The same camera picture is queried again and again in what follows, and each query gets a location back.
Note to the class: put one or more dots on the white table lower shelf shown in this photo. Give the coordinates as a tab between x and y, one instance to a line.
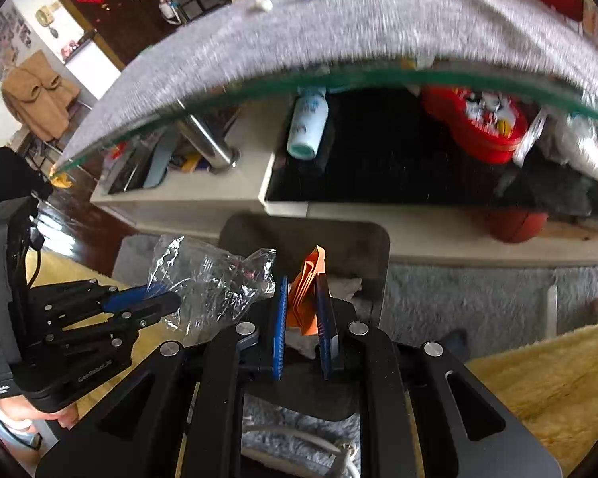
204	194

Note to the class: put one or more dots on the beige wall intercom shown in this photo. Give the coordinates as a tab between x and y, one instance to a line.
45	16

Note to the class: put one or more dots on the brown wooden door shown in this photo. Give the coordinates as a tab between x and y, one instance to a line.
129	20

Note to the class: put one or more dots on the brown coat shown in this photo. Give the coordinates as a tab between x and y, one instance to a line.
37	94

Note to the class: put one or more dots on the metal table leg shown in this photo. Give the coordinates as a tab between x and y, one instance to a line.
209	142

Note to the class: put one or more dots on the wall photo collage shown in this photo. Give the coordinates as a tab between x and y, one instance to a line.
7	35

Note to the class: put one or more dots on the orange paper wrapper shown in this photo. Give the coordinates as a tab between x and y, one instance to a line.
304	289

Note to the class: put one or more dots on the clear plastic wrapper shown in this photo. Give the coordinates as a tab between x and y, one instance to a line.
204	279

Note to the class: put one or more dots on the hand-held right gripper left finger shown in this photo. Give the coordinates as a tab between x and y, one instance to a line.
279	328

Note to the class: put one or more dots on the person's left hand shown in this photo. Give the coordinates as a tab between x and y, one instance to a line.
30	408

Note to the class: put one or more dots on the white plastic bag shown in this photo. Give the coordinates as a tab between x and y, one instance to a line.
578	149

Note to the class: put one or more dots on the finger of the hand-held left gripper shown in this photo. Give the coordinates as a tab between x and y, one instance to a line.
149	311
129	298

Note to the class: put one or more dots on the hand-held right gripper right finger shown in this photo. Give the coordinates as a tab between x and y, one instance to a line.
324	328

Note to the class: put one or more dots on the grey woven table mat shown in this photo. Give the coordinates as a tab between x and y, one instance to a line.
378	25

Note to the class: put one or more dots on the brown basketball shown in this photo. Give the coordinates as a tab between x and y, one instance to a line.
516	224

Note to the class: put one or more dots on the dark grey trash bin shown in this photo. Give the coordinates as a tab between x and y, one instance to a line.
349	244

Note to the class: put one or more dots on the yellow fluffy blanket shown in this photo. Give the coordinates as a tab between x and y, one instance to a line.
553	388

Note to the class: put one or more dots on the white teal bottle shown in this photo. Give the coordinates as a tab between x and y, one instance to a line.
306	124

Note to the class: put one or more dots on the red tin box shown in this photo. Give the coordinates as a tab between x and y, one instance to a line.
473	119

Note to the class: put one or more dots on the dark cloth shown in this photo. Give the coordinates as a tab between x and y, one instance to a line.
10	174

